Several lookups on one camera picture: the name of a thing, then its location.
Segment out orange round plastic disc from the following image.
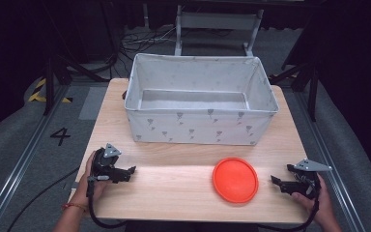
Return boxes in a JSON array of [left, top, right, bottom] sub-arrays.
[[212, 157, 260, 204]]

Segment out red string bracelet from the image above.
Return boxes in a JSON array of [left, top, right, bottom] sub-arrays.
[[61, 202, 88, 213]]

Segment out bundle of floor cables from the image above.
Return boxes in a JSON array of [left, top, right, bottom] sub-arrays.
[[119, 26, 179, 54]]

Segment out metal floor rail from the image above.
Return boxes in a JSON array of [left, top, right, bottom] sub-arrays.
[[294, 90, 366, 232], [0, 84, 71, 232]]

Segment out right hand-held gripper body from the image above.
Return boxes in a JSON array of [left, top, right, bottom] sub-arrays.
[[280, 159, 333, 198]]

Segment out grey metal frame stand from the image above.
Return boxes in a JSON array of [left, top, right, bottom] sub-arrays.
[[174, 4, 265, 58]]

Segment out thin black cable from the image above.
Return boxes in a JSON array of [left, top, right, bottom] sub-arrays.
[[5, 165, 81, 232]]

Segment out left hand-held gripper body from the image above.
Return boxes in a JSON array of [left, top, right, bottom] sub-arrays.
[[91, 143, 126, 185]]

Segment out thick black gripper cable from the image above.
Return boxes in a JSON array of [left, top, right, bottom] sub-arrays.
[[256, 197, 321, 232], [86, 175, 128, 230]]

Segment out person's right hand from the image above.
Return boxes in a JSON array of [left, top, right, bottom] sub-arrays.
[[291, 173, 336, 227]]

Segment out grey printed fabric storage box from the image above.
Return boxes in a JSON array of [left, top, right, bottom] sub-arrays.
[[124, 52, 280, 147]]

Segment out person's left hand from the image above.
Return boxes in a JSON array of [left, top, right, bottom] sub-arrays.
[[71, 149, 111, 210]]

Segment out black tripod stand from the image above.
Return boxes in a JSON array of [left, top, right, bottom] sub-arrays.
[[43, 44, 112, 117], [270, 59, 321, 124]]

